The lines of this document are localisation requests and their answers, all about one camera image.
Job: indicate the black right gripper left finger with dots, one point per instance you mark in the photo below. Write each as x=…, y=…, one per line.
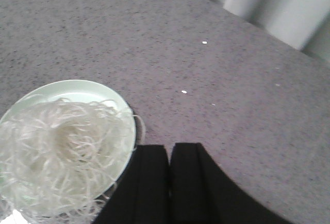
x=142, y=195

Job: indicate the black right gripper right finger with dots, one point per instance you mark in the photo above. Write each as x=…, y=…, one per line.
x=201, y=192

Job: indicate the white vermicelli noodle bundle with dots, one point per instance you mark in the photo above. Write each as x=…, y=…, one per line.
x=59, y=152

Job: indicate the light green plate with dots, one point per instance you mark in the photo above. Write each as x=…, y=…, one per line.
x=85, y=92

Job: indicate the white curtain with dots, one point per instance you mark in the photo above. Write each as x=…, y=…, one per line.
x=302, y=24

